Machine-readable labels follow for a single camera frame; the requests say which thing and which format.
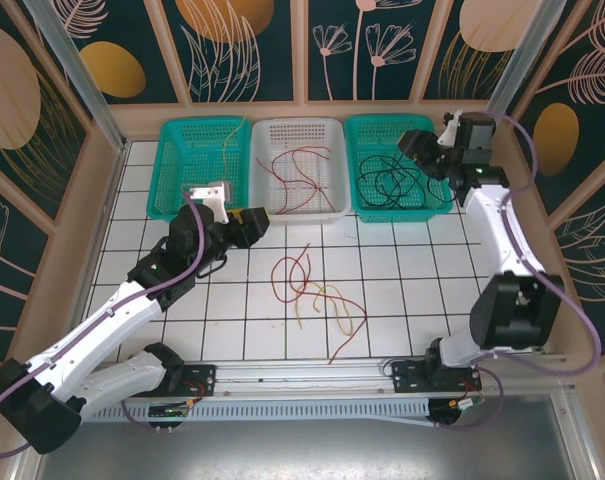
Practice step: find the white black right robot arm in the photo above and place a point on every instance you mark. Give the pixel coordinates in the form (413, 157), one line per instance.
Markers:
(502, 240)

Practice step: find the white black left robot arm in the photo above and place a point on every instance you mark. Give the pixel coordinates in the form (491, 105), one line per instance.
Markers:
(97, 335)

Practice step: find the teal plastic basket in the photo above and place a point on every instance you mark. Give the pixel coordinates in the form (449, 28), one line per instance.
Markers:
(372, 140)
(182, 150)

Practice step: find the white plastic basket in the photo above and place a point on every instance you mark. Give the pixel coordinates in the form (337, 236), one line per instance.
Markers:
(302, 132)

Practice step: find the small green circuit board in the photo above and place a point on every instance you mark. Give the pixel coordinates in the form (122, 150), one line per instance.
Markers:
(168, 411)

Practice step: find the grey metal sheet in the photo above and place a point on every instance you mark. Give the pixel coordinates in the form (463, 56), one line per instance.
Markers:
(302, 450)

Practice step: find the yellow power connector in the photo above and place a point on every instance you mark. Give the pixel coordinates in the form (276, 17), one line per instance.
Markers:
(467, 403)

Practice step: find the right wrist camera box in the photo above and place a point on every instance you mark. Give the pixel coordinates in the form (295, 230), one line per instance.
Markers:
(453, 130)

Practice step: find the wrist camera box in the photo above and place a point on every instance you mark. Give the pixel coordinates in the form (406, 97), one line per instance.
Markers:
(453, 130)
(212, 197)

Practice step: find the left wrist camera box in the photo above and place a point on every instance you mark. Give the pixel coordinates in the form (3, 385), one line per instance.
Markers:
(212, 197)

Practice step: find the aluminium corner post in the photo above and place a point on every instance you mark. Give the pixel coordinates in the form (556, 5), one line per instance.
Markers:
(82, 75)
(509, 75)

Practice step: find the aluminium side rail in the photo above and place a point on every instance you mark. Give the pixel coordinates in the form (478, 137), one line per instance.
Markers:
(113, 190)

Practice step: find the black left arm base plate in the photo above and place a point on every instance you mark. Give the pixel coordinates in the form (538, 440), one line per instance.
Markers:
(202, 375)

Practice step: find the aluminium mounting rail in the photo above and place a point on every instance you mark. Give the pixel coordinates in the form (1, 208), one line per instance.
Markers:
(302, 372)

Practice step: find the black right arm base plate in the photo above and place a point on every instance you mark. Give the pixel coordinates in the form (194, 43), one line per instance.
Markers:
(407, 375)

